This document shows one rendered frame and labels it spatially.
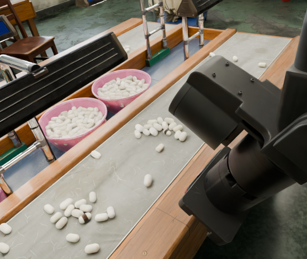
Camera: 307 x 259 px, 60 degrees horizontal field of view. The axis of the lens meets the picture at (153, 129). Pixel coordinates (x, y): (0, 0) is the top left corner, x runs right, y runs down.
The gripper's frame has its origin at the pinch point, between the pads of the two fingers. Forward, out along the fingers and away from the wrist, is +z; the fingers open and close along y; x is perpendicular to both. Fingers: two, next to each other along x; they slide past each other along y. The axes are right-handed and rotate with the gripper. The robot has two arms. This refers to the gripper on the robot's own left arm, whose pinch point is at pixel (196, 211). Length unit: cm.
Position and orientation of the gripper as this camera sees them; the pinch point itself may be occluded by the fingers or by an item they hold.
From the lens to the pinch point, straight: 40.0
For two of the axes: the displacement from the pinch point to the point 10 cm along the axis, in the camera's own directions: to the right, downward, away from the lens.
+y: -6.3, 5.4, -5.6
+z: -2.6, 5.3, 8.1
